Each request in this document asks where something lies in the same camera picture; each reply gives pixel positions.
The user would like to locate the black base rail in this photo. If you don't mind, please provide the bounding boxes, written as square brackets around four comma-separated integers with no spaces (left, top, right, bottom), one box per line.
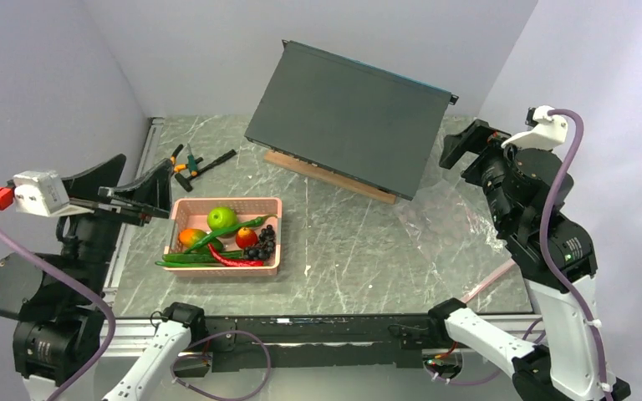
[174,313,456,378]

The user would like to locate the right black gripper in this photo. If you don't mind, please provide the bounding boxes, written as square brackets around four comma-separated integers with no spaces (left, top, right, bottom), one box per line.
[437,116,518,230]

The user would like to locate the red chili pepper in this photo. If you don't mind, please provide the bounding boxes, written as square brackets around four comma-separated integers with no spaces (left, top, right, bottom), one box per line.
[207,244,264,267]

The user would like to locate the wooden board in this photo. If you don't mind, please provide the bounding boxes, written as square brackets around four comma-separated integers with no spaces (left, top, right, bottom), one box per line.
[263,150,397,205]

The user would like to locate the green cucumber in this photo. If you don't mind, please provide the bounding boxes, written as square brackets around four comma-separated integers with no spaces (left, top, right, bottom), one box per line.
[155,251,243,268]

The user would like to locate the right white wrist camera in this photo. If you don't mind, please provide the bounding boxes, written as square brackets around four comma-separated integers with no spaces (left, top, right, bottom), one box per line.
[501,105,568,150]

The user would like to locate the aluminium frame rail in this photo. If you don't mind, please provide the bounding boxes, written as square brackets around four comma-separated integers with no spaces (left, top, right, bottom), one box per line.
[103,117,165,307]

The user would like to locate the green lime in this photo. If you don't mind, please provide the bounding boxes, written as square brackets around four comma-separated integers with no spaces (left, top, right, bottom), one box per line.
[206,206,238,231]

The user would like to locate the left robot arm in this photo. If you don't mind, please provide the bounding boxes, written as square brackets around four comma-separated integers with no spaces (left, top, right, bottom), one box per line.
[0,155,173,400]

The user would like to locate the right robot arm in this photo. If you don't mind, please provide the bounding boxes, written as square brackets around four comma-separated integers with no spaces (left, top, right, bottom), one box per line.
[427,119,631,400]

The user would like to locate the dark grey rack box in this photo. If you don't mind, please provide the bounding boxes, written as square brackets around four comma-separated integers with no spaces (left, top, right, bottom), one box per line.
[244,41,458,201]

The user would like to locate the green handled screwdriver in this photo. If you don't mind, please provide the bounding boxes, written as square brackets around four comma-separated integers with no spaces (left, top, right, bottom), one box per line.
[186,144,198,177]

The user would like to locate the clear zip top bag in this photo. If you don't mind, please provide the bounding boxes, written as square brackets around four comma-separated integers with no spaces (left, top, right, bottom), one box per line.
[393,182,514,312]

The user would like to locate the pink plastic basket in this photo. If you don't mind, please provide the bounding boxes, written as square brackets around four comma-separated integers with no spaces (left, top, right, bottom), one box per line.
[163,197,283,278]

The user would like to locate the long green chili pepper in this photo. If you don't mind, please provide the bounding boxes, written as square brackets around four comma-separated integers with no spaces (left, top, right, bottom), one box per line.
[184,214,278,254]

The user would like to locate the orange green mango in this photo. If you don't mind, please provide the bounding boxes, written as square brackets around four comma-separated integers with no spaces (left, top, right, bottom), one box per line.
[178,228,225,253]

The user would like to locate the black T-handle tool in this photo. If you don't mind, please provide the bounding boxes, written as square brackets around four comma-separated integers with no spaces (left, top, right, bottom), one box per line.
[173,150,237,192]

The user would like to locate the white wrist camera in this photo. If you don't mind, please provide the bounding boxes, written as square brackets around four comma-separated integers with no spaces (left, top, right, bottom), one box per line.
[0,170,70,217]
[501,105,568,150]

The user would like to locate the orange handled pliers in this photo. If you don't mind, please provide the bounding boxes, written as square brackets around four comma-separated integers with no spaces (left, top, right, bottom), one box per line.
[170,144,186,175]

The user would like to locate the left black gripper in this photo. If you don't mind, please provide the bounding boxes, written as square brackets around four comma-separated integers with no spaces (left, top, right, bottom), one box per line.
[59,152,174,297]

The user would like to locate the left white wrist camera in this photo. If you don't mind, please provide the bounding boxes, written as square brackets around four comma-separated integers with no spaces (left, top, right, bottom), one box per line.
[0,170,70,217]

